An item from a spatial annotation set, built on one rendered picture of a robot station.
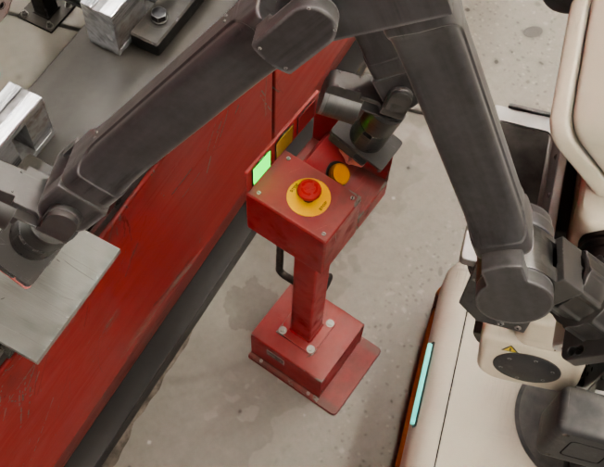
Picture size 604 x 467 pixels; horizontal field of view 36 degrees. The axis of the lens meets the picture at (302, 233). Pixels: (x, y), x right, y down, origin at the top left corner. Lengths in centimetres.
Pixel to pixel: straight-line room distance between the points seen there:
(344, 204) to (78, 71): 48
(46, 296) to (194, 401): 102
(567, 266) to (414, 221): 147
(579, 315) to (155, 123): 47
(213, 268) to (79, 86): 85
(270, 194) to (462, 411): 66
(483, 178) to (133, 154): 32
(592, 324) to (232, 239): 143
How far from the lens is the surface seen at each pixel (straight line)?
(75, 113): 152
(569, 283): 96
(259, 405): 219
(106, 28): 153
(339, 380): 220
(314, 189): 149
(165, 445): 218
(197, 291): 225
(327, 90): 136
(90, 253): 124
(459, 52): 75
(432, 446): 190
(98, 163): 91
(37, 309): 122
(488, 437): 193
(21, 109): 142
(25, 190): 101
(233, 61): 78
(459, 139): 81
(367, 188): 162
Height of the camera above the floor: 209
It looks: 62 degrees down
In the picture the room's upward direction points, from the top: 4 degrees clockwise
